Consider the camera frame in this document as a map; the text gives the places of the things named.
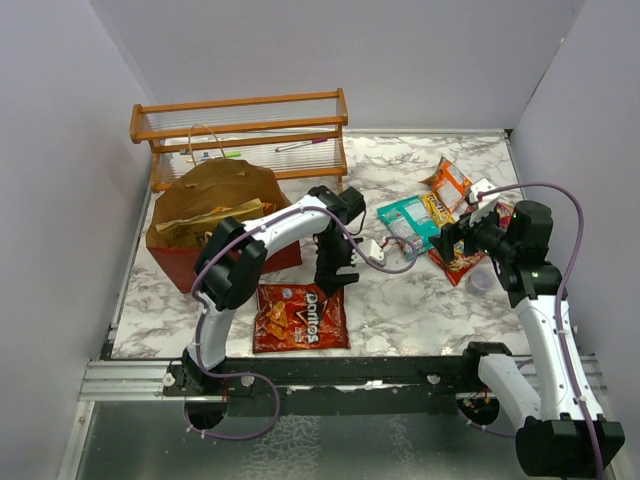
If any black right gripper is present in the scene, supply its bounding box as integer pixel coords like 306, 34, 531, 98
430, 201, 518, 263

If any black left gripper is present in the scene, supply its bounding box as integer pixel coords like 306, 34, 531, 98
316, 230, 365, 297

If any red Doritos chip bag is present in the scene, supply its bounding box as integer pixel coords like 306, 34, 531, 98
253, 283, 350, 354

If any teal white snack pouch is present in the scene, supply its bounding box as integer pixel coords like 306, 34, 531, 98
377, 196, 440, 260

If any gold teal kettle chips bag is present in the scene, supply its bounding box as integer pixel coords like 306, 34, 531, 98
151, 198, 276, 249

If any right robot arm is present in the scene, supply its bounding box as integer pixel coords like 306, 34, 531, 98
429, 200, 625, 479

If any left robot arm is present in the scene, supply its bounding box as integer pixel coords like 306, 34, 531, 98
176, 186, 366, 395

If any Fox's fruit candy bag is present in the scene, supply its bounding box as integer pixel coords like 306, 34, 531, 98
495, 202, 514, 231

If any brown red paper bag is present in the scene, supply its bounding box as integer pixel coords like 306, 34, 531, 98
145, 158, 291, 294

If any red cookie snack packet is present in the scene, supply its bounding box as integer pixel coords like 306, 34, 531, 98
427, 240, 485, 286

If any yellow M&M's packet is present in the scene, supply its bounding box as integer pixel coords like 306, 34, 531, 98
420, 192, 455, 228

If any small purple lidded cup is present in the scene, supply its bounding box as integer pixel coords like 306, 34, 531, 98
465, 268, 496, 297

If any orange snack packet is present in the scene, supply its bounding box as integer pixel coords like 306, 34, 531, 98
420, 156, 472, 212

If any purple marker pen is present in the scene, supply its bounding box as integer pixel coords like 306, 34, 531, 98
274, 137, 328, 153

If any orange wooden rack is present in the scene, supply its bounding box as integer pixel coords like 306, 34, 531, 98
129, 88, 349, 192

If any green marker pen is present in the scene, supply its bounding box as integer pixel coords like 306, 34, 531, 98
199, 152, 242, 161

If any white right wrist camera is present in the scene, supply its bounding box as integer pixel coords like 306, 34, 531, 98
465, 178, 500, 226

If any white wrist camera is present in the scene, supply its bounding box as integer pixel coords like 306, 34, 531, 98
352, 239, 386, 267
465, 178, 500, 226

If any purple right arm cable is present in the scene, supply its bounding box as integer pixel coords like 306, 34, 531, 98
477, 181, 609, 480

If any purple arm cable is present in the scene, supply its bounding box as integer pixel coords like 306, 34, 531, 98
477, 181, 609, 480
184, 205, 421, 442

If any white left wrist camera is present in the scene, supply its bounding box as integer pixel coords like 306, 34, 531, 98
352, 239, 386, 267

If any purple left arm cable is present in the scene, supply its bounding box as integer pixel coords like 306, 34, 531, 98
184, 205, 421, 442

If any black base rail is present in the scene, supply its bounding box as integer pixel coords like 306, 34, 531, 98
163, 354, 485, 417

